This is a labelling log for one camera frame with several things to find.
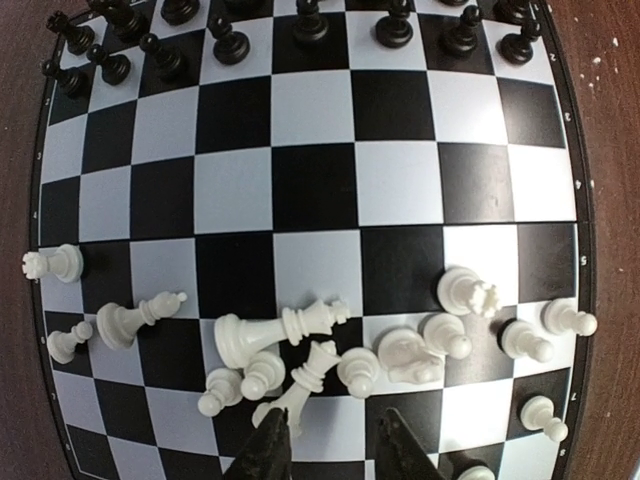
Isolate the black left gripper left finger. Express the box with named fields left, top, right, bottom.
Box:
left=227, top=407, right=292, bottom=480

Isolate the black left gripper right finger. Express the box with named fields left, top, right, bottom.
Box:
left=375, top=408, right=443, bottom=480

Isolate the white queen piece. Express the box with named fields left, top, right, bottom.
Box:
left=252, top=340, right=341, bottom=438

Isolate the black white chessboard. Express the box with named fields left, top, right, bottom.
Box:
left=30, top=1, right=593, bottom=479

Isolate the white knight piece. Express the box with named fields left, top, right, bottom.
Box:
left=376, top=327, right=444, bottom=385

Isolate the white king piece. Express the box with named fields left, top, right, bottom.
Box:
left=214, top=300, right=352, bottom=369

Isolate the white rook piece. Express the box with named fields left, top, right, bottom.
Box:
left=436, top=266, right=502, bottom=318
left=21, top=244, right=84, bottom=283

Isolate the white bishop piece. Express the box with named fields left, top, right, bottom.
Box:
left=96, top=291, right=188, bottom=350

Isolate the white pawn piece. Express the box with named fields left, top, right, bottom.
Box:
left=46, top=321, right=93, bottom=364

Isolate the black rook piece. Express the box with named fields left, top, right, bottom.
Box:
left=46, top=11, right=95, bottom=56

